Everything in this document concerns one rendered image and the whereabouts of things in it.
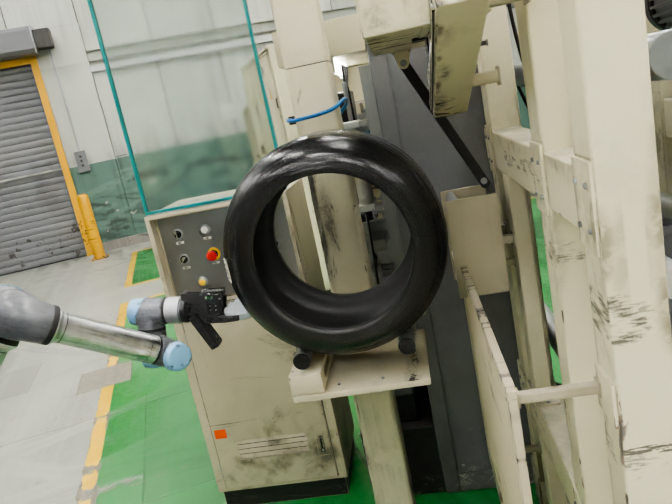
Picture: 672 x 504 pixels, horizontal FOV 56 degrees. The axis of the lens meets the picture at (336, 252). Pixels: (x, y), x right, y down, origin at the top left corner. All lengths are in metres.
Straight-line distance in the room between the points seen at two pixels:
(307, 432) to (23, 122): 8.83
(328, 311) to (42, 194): 9.16
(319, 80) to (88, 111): 8.87
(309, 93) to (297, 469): 1.52
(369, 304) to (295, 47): 0.78
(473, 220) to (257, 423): 1.26
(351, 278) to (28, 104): 9.16
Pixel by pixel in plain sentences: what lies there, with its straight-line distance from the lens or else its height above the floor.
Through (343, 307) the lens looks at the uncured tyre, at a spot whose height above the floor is 0.95.
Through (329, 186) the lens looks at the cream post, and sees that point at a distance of 1.91.
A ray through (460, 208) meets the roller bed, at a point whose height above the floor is 1.17.
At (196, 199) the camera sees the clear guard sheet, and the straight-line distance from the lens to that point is 2.39.
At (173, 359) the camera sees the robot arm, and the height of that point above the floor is 0.99.
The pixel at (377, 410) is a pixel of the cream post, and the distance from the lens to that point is 2.13.
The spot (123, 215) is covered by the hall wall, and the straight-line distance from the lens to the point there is 10.65.
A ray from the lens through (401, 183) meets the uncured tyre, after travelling 1.50.
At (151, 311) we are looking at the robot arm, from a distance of 1.79.
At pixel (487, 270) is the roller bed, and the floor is 0.98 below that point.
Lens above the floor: 1.53
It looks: 13 degrees down
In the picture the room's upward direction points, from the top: 12 degrees counter-clockwise
